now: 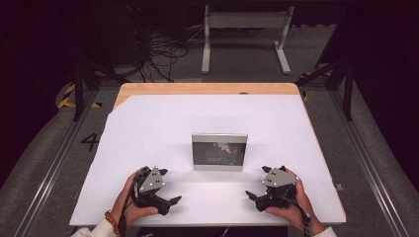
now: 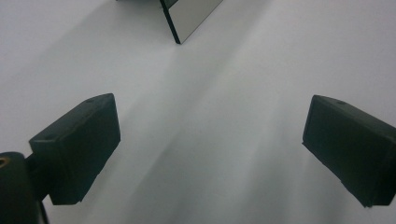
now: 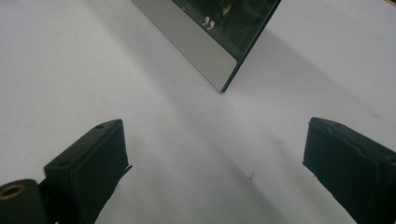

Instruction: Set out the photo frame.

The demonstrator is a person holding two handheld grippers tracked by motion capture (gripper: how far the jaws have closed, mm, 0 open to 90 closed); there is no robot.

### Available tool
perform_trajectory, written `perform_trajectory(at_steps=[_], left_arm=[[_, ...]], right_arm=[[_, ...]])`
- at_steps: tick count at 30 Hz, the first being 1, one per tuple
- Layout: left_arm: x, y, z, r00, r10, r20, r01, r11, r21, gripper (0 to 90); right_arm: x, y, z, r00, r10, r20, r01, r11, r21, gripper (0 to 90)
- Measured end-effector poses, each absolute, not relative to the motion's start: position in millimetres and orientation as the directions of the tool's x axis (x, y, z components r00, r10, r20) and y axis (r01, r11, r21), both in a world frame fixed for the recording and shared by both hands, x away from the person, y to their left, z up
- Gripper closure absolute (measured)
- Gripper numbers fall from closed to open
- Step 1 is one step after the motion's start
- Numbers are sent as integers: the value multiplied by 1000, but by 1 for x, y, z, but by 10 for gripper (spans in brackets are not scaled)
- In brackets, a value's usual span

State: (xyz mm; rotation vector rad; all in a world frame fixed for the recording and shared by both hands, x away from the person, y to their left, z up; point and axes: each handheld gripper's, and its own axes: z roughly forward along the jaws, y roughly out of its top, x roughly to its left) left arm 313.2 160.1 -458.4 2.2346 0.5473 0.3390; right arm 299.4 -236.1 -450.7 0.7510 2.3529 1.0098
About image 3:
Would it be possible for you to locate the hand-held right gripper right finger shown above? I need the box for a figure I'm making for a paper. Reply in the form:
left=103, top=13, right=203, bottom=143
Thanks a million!
left=302, top=116, right=396, bottom=224

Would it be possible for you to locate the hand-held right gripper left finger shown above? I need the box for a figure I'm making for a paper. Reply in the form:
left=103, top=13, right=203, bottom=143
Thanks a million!
left=43, top=118, right=134, bottom=224

